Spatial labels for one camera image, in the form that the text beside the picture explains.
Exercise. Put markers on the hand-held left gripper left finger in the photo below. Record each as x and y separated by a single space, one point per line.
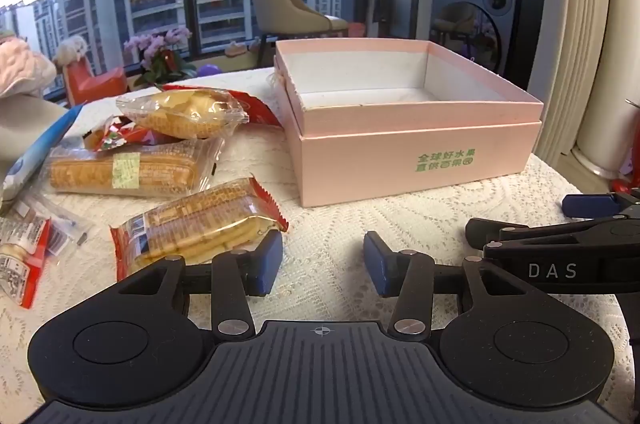
265 266

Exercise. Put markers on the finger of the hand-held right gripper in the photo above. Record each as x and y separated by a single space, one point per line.
590 205
480 231

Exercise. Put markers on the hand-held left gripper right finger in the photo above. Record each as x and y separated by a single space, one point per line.
377 266

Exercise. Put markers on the wafer packet red ends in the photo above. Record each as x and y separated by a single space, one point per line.
200 224

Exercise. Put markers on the pink cardboard box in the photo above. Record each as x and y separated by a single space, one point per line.
390 159

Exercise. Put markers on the red snack packet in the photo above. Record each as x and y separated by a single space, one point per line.
260 109

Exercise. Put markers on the clear wafer packet green label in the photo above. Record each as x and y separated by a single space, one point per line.
125 169

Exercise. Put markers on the clear egg roll packet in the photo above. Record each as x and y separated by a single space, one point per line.
185 114

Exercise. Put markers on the red packet green stripe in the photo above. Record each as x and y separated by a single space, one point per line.
122 136

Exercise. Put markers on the small clear sachet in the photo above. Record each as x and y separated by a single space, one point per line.
60 224

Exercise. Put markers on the small red sachet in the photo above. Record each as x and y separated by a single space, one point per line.
20 264

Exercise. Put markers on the blue snack bag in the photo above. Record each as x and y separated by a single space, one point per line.
35 159

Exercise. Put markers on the white cylindrical appliance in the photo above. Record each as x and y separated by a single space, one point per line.
605 154

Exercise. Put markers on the cream curtain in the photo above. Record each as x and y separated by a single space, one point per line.
565 29

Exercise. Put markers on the purple ball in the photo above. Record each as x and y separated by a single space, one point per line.
210 70

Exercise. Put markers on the grey washing machine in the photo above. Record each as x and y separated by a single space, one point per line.
475 19

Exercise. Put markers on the red bag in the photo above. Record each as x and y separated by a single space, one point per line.
357 30

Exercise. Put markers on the pink orchid plant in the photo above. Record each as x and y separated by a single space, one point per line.
160 54

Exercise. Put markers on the orange toy seat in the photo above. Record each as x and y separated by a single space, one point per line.
95 84

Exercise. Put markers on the black hanging item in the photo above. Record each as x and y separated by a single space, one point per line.
380 1

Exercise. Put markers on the beige chair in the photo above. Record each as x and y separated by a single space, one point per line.
285 9

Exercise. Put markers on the beige cushion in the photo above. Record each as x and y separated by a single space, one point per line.
25 119

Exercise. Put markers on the cream plush toy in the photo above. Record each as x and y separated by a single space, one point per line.
70 49

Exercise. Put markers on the pink quilted cloth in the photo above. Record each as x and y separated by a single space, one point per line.
22 64

